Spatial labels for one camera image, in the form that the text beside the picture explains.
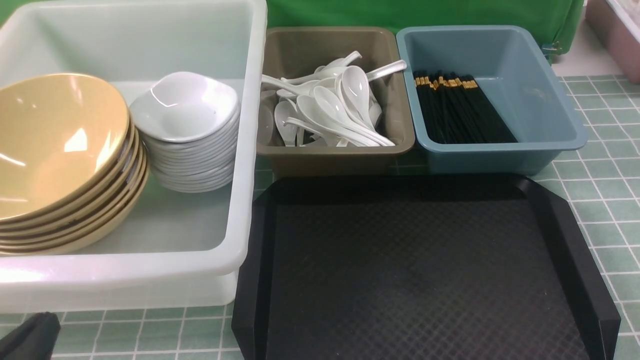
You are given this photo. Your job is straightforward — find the bundle of black chopsticks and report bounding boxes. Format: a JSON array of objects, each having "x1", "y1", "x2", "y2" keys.
[{"x1": 413, "y1": 71, "x2": 518, "y2": 145}]

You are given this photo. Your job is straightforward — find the blue plastic chopstick bin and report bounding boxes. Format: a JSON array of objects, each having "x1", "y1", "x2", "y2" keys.
[{"x1": 396, "y1": 25, "x2": 589, "y2": 176}]

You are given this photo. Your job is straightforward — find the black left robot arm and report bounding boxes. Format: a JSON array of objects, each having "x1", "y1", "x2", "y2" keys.
[{"x1": 0, "y1": 312, "x2": 61, "y2": 360}]

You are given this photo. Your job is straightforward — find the yellow noodle bowl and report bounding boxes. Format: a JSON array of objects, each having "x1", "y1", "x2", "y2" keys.
[{"x1": 1, "y1": 73, "x2": 130, "y2": 223}]

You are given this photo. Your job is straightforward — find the black plastic serving tray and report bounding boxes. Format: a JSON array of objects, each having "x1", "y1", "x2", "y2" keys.
[{"x1": 231, "y1": 174, "x2": 621, "y2": 360}]

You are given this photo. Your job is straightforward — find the stack of yellow bowls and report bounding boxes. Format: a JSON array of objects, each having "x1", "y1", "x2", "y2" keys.
[{"x1": 0, "y1": 125, "x2": 150, "y2": 257}]

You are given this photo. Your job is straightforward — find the pile of white spoons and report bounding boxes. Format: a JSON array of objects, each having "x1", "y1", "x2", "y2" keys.
[{"x1": 262, "y1": 51, "x2": 407, "y2": 147}]

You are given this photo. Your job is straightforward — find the white square sauce dish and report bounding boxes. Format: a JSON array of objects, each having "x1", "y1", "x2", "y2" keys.
[{"x1": 129, "y1": 71, "x2": 241, "y2": 143}]

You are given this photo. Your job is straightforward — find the stack of white dishes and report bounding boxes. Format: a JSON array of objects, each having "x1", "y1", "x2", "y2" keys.
[{"x1": 139, "y1": 111, "x2": 240, "y2": 193}]

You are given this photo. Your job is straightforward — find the pink plastic bin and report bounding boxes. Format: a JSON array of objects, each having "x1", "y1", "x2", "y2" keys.
[{"x1": 585, "y1": 0, "x2": 640, "y2": 84}]

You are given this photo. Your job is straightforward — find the brown plastic spoon bin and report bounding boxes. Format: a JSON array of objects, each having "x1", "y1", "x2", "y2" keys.
[{"x1": 257, "y1": 26, "x2": 416, "y2": 178}]

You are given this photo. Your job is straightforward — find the white translucent plastic bin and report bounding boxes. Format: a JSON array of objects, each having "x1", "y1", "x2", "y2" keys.
[{"x1": 1, "y1": 0, "x2": 268, "y2": 313}]

